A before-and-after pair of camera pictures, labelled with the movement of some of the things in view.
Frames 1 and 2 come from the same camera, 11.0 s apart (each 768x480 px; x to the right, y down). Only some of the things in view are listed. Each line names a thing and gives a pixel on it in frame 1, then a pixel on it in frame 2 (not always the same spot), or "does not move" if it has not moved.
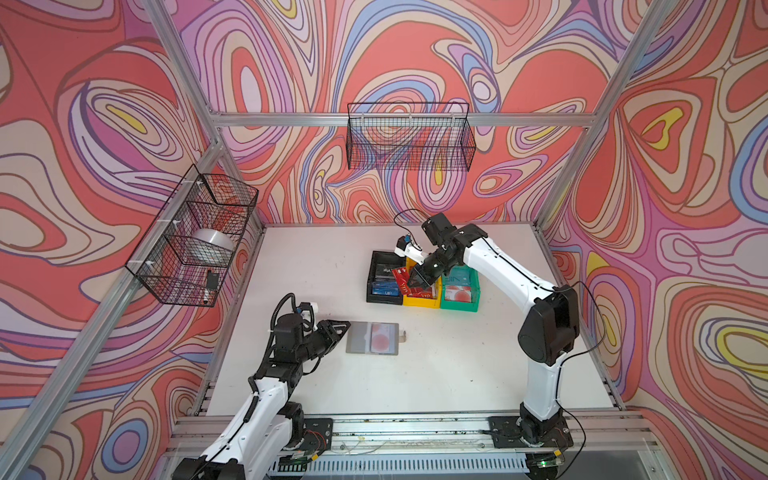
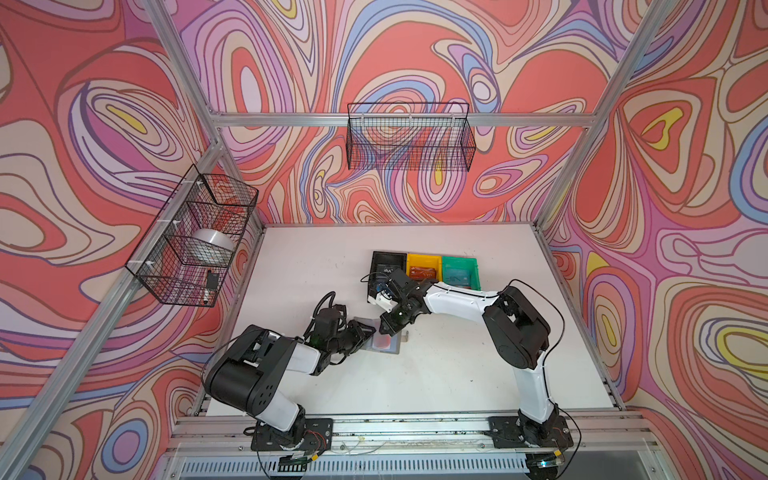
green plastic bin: x=460 y=289 does not move
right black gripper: x=423 y=281 to x=392 y=326
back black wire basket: x=410 y=136 does not move
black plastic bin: x=382 y=286 does not move
